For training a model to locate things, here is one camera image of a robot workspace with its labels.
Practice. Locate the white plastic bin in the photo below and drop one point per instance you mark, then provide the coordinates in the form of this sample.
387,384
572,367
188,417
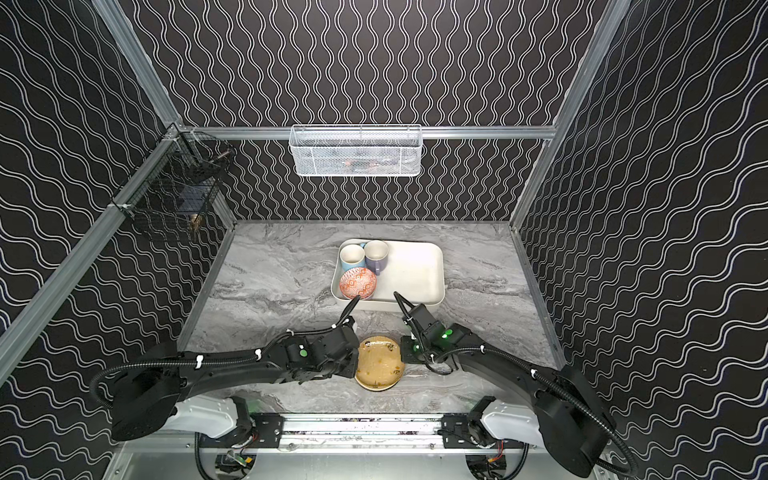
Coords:
415,270

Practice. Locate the black wire wall basket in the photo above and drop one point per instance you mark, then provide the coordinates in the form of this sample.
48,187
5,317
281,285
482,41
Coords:
173,204

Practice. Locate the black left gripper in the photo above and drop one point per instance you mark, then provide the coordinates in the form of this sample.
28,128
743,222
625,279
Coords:
349,352

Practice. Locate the red patterned bowl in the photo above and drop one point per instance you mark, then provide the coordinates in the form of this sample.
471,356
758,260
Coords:
358,282

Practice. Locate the aluminium frame corner post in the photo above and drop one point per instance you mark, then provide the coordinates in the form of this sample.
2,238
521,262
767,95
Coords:
127,41

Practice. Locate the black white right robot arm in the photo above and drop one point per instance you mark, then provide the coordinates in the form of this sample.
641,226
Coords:
528,390

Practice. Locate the purple ceramic mug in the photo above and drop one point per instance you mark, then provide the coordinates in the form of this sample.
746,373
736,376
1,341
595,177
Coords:
376,256

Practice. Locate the light blue ceramic mug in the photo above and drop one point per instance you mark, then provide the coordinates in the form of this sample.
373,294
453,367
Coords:
352,256

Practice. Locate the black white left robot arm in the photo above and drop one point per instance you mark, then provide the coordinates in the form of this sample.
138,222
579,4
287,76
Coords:
143,395

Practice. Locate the white mesh wall basket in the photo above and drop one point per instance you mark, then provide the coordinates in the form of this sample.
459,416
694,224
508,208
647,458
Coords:
357,150

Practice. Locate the yellow round plate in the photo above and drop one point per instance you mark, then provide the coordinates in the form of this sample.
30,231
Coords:
380,366

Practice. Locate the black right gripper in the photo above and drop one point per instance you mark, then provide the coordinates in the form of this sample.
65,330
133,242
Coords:
409,348

